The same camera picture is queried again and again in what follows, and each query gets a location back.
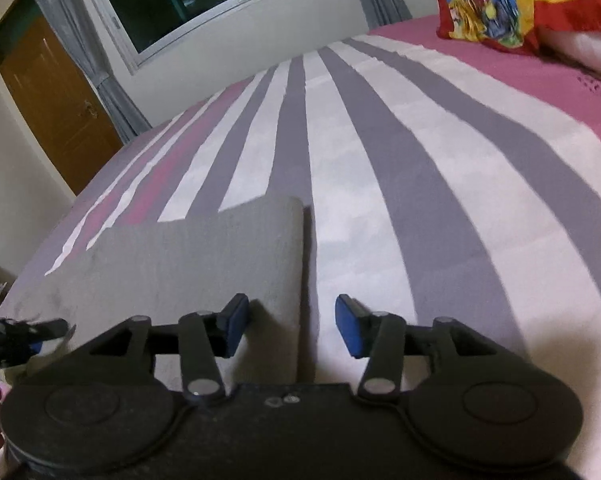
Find sliding glass window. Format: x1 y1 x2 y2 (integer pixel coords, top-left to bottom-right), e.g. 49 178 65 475
80 0 352 70

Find grey pants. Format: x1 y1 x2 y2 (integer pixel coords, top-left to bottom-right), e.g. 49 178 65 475
44 195 307 397

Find brown wooden door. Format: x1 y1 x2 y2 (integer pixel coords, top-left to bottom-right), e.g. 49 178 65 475
0 0 124 197

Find white pillow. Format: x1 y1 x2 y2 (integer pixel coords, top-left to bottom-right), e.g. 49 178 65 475
536 24 601 83

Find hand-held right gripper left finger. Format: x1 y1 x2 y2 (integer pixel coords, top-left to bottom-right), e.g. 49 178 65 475
78 292 251 406

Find colourful printed red blanket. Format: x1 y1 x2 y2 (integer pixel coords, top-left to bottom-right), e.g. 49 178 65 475
433 0 601 54

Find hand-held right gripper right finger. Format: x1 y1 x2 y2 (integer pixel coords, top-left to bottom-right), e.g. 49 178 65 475
334 294 486 406

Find striped pink bed sheet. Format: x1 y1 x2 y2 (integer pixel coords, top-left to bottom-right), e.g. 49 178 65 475
0 12 601 480

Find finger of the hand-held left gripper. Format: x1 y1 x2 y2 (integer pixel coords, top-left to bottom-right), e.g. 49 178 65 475
28 317 77 356

